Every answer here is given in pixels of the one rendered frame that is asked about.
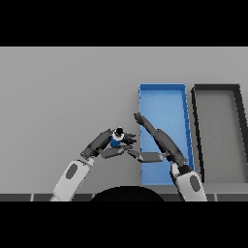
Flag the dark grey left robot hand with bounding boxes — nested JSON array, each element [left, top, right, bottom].
[[79, 128, 138, 161]]

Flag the dark grey bin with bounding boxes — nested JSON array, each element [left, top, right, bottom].
[[191, 83, 248, 184]]

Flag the blue bin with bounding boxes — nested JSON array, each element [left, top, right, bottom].
[[138, 83, 196, 186]]

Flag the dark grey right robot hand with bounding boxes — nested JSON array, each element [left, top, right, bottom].
[[127, 112, 189, 168]]

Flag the flat black rounded shape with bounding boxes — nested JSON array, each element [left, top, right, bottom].
[[89, 186, 165, 202]]

